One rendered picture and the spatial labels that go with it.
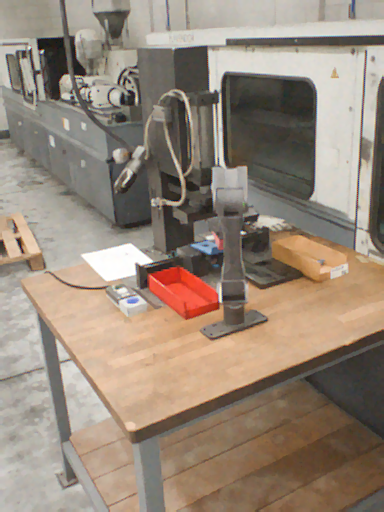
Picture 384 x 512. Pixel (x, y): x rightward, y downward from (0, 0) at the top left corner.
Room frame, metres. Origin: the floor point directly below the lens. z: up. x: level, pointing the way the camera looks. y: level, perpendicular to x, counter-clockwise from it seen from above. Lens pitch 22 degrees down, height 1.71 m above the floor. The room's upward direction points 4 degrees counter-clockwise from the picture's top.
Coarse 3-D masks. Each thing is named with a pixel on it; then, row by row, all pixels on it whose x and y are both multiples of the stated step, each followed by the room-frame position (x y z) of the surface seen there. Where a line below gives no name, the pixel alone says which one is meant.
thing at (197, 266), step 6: (186, 258) 1.78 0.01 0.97; (198, 258) 1.76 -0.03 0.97; (216, 258) 1.86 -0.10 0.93; (222, 258) 1.83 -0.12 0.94; (186, 264) 1.78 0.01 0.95; (192, 264) 1.75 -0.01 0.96; (198, 264) 1.76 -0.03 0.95; (204, 264) 1.78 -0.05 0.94; (216, 264) 1.86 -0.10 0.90; (222, 264) 1.83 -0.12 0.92; (192, 270) 1.75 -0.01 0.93; (198, 270) 1.76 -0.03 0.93; (204, 270) 1.78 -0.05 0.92; (198, 276) 1.76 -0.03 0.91
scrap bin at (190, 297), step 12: (156, 276) 1.69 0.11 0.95; (168, 276) 1.71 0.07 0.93; (180, 276) 1.73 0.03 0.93; (192, 276) 1.65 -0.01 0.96; (156, 288) 1.63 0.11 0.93; (168, 288) 1.68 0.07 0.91; (180, 288) 1.68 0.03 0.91; (192, 288) 1.66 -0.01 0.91; (204, 288) 1.59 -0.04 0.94; (168, 300) 1.56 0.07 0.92; (180, 300) 1.49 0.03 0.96; (192, 300) 1.58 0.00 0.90; (204, 300) 1.58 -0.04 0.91; (216, 300) 1.53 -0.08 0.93; (180, 312) 1.49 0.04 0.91; (192, 312) 1.48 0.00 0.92; (204, 312) 1.49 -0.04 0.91
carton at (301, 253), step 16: (288, 240) 1.91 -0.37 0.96; (304, 240) 1.90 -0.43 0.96; (272, 256) 1.88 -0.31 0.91; (288, 256) 1.80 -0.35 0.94; (304, 256) 1.73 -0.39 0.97; (320, 256) 1.82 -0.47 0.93; (336, 256) 1.75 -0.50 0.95; (304, 272) 1.73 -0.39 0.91; (320, 272) 1.73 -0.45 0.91; (336, 272) 1.70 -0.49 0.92
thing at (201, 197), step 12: (180, 180) 2.02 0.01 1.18; (180, 192) 1.92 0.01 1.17; (192, 192) 1.85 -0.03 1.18; (204, 192) 1.82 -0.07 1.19; (192, 204) 1.82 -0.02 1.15; (204, 204) 1.77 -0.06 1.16; (180, 216) 1.79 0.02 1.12; (192, 216) 1.76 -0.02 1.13; (204, 216) 1.78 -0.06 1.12; (216, 216) 1.80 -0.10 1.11
